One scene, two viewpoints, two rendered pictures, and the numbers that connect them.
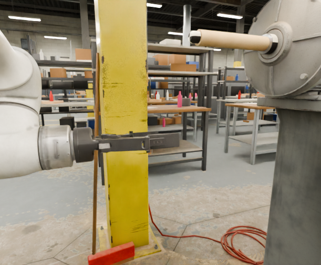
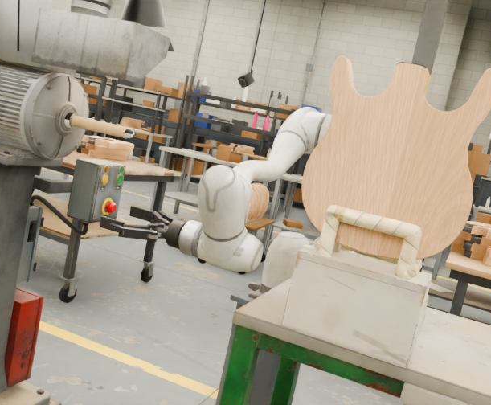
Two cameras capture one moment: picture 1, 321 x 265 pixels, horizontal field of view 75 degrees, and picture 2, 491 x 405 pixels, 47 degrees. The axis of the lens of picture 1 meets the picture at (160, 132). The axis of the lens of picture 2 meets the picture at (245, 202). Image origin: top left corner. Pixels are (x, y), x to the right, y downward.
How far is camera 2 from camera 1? 1.92 m
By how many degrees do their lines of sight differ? 136
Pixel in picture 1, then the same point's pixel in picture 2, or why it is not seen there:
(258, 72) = (51, 138)
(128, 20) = not seen: outside the picture
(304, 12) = (82, 104)
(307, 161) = (11, 209)
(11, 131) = not seen: hidden behind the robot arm
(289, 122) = not seen: outside the picture
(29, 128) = not seen: hidden behind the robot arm
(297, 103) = (41, 161)
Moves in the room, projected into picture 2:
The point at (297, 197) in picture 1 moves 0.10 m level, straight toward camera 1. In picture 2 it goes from (2, 247) to (35, 252)
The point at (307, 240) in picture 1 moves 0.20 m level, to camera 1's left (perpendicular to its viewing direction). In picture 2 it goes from (7, 280) to (38, 302)
